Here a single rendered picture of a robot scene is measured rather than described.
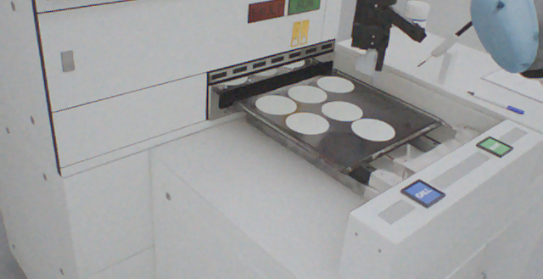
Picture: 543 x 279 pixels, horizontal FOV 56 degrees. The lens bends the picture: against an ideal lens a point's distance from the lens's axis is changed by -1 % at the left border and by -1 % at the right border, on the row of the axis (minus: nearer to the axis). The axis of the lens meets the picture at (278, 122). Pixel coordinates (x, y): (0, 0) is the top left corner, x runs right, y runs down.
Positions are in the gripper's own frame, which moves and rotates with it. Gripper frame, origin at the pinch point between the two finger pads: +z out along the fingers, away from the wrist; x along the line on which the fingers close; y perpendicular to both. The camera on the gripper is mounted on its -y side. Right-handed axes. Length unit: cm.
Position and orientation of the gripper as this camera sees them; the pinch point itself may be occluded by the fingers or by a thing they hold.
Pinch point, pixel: (376, 80)
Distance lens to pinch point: 122.6
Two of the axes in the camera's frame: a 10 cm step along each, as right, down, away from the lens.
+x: -1.3, 4.8, -8.7
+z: -0.7, 8.7, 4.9
